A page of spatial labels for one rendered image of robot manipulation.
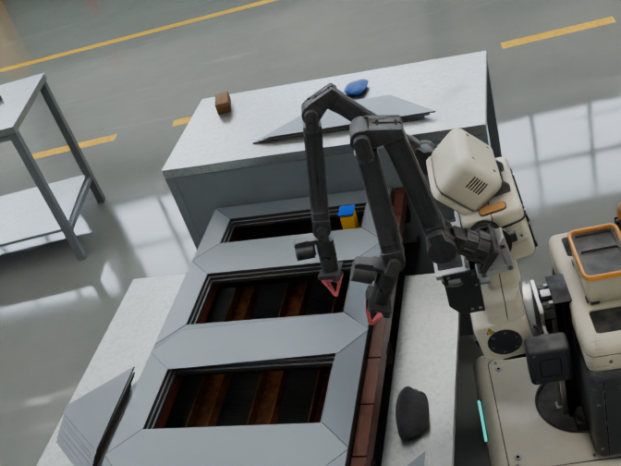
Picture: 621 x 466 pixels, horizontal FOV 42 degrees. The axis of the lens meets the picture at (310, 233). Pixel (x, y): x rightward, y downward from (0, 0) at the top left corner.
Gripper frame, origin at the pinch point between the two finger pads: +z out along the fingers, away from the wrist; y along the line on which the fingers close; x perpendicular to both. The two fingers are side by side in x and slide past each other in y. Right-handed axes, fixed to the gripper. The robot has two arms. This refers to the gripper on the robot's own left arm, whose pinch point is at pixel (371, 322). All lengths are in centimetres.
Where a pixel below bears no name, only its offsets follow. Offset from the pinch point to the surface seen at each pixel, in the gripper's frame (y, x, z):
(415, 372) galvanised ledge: -8.5, 20.8, 25.0
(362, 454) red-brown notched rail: 32.0, 1.2, 18.5
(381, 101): -118, 5, -11
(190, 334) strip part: -25, -51, 42
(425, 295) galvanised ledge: -44, 26, 22
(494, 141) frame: -142, 63, 9
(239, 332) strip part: -22, -35, 34
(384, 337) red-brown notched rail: -12.4, 8.7, 16.1
